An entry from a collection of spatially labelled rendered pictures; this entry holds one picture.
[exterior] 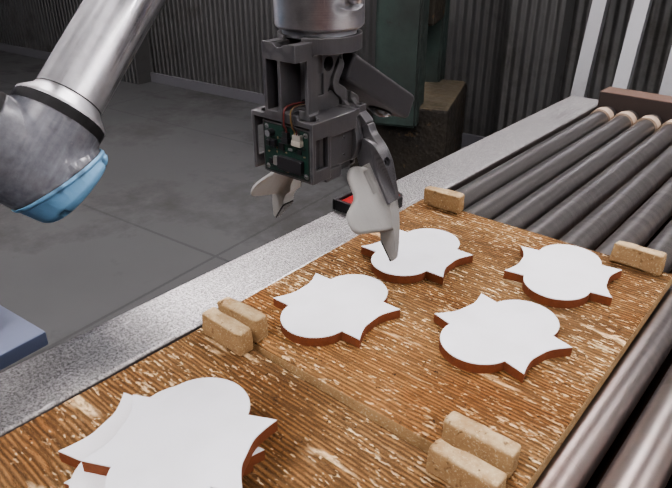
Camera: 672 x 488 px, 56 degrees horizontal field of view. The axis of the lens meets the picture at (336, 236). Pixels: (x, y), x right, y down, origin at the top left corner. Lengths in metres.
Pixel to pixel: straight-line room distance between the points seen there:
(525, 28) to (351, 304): 3.14
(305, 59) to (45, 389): 0.39
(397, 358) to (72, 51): 0.53
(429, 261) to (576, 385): 0.23
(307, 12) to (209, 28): 4.80
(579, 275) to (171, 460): 0.50
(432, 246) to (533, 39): 2.97
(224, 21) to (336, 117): 4.66
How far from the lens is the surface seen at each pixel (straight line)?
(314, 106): 0.53
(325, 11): 0.52
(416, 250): 0.78
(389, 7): 3.10
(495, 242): 0.84
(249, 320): 0.63
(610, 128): 1.45
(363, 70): 0.57
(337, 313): 0.66
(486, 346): 0.63
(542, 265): 0.78
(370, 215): 0.56
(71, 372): 0.68
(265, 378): 0.60
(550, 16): 3.67
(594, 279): 0.77
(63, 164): 0.81
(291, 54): 0.51
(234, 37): 5.13
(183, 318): 0.73
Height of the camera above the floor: 1.31
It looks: 27 degrees down
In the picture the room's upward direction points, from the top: straight up
